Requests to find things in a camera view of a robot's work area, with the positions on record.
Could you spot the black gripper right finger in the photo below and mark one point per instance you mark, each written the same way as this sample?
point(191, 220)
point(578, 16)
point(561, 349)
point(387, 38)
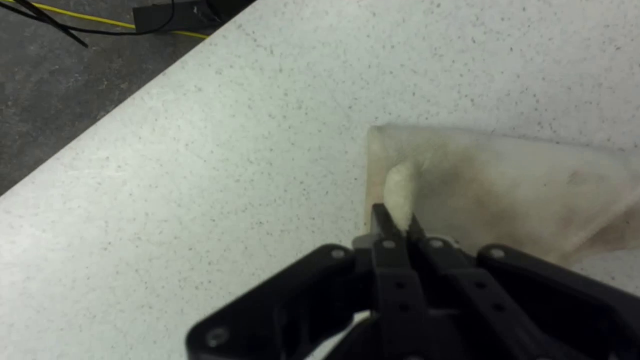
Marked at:
point(481, 301)

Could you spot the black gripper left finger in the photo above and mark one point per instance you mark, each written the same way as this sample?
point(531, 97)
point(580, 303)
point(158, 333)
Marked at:
point(392, 292)

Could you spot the stained white cloth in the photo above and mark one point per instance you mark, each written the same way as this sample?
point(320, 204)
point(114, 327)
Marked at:
point(521, 186)

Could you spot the black floor box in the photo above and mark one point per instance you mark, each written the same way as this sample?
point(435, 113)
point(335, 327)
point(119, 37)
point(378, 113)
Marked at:
point(192, 12)

